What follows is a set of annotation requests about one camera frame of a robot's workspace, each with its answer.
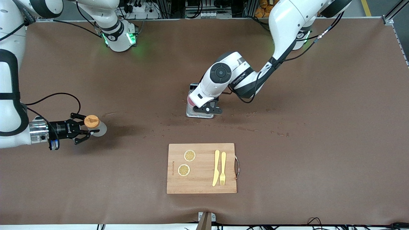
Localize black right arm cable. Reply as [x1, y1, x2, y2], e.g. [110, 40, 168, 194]
[22, 92, 81, 129]

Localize yellow plastic fork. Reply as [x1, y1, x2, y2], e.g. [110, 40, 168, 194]
[220, 152, 227, 186]

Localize white terminal block row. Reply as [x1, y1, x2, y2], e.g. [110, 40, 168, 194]
[199, 11, 225, 19]

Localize aluminium frame rail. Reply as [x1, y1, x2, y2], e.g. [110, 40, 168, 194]
[382, 0, 409, 67]

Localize brown camera post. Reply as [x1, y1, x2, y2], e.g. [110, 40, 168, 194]
[196, 212, 212, 230]

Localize black floor cables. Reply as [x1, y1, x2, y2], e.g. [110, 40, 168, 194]
[307, 217, 409, 230]

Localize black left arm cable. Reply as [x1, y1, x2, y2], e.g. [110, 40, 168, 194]
[228, 11, 345, 104]

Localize yellow plastic knife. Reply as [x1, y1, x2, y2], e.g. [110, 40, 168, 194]
[212, 149, 220, 187]

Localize wooden cutting board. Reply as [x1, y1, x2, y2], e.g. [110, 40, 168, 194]
[166, 143, 240, 195]

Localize brown table mat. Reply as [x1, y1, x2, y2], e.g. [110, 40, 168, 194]
[13, 18, 409, 226]

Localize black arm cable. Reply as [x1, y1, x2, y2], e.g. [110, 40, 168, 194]
[22, 92, 81, 129]
[228, 11, 345, 104]

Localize grey metal bracket plate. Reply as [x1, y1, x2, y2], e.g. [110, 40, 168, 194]
[198, 212, 216, 223]

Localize sauce bottle with orange cap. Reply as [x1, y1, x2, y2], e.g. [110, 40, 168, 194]
[84, 115, 108, 137]

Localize silver digital kitchen scale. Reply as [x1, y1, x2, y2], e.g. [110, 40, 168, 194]
[186, 83, 215, 119]

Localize pile of orange snack bags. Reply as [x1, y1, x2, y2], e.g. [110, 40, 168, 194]
[255, 0, 275, 18]

